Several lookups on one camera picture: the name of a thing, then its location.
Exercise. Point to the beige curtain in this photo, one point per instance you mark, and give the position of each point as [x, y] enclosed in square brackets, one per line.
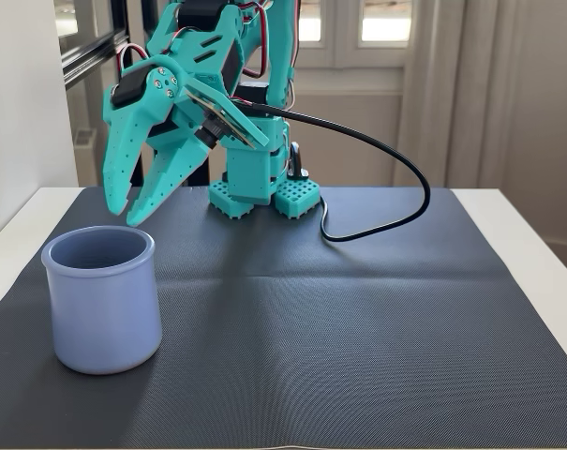
[498, 70]

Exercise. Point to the wrist camera on teal mount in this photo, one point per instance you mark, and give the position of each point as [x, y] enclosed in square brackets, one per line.
[231, 119]

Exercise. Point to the teal robot base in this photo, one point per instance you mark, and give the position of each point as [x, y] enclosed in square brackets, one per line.
[245, 173]

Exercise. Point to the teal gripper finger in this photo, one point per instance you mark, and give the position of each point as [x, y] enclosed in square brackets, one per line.
[166, 183]
[123, 154]

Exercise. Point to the black table clamp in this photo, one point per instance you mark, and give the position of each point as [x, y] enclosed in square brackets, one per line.
[296, 161]

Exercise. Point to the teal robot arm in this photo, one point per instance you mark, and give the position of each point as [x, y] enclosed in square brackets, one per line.
[283, 47]

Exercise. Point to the dark grey textured mat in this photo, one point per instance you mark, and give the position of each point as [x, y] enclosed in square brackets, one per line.
[311, 351]

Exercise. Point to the white framed window pane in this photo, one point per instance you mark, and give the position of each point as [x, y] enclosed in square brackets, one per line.
[309, 23]
[386, 23]

